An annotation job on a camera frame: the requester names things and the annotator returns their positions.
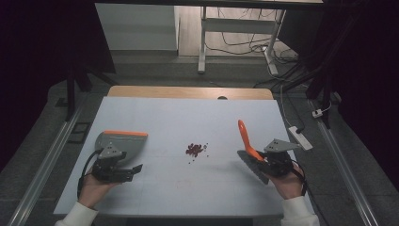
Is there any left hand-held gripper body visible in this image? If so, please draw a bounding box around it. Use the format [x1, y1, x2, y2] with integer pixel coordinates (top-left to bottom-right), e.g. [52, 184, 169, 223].
[91, 142, 128, 184]

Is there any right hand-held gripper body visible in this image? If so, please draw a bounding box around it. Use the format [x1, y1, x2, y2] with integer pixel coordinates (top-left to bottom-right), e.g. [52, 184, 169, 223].
[263, 138, 303, 178]

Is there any grey dustpan orange edge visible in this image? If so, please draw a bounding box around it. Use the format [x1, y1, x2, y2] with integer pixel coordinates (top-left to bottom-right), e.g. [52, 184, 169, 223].
[94, 130, 149, 168]

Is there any orange handled grey brush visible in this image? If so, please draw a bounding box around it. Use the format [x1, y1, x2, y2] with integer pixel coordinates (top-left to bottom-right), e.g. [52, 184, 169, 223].
[236, 119, 272, 186]

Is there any pile of red scraps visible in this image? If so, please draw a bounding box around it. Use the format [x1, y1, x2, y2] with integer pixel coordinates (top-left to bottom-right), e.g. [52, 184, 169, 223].
[184, 142, 211, 165]

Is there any person's right hand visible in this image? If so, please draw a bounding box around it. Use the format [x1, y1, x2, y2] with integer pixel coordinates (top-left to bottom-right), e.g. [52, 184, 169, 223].
[269, 163, 307, 201]

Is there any person's left hand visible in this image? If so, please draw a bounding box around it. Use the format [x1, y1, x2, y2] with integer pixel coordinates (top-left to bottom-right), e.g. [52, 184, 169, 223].
[78, 168, 121, 210]

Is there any white power strip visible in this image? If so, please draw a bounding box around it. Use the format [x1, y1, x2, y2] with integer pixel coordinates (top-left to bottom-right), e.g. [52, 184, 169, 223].
[287, 125, 314, 152]

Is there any black floor plate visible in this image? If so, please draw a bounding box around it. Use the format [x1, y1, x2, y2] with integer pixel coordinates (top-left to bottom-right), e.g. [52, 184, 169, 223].
[67, 121, 92, 145]

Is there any white table mat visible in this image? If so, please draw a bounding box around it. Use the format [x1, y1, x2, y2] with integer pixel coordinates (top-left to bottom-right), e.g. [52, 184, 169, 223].
[53, 95, 316, 218]

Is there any black metal stand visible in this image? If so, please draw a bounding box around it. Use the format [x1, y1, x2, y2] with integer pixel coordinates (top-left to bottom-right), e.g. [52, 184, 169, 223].
[64, 60, 120, 122]
[272, 59, 338, 130]

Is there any wooden table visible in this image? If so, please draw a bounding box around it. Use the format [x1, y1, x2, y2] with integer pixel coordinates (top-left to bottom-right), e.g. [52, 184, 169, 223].
[106, 85, 275, 102]

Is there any dark curtain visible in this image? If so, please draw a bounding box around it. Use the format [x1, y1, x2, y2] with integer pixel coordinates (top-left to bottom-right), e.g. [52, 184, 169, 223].
[0, 0, 117, 172]
[279, 0, 399, 189]

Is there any white cabinet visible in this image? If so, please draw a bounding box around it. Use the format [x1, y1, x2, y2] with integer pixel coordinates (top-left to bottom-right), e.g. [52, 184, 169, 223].
[95, 3, 181, 52]

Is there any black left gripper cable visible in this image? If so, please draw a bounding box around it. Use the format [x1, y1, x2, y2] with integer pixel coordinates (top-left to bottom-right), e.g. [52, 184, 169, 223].
[76, 149, 104, 201]

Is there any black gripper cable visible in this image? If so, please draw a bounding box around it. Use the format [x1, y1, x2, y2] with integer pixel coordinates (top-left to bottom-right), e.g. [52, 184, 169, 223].
[290, 159, 310, 197]
[76, 149, 104, 201]

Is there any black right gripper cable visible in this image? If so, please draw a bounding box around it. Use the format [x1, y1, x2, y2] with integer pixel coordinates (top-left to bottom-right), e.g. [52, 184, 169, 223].
[290, 159, 310, 197]

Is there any aluminium floor rail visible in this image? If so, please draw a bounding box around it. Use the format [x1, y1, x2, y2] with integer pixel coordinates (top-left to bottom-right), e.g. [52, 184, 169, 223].
[309, 100, 380, 226]
[8, 103, 86, 226]

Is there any tangle of floor cables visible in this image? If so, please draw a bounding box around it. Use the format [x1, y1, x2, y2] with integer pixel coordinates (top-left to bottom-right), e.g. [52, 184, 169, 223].
[205, 8, 304, 90]

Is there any white metal desk frame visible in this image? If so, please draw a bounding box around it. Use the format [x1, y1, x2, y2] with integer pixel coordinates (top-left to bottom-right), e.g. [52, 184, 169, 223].
[197, 6, 287, 76]

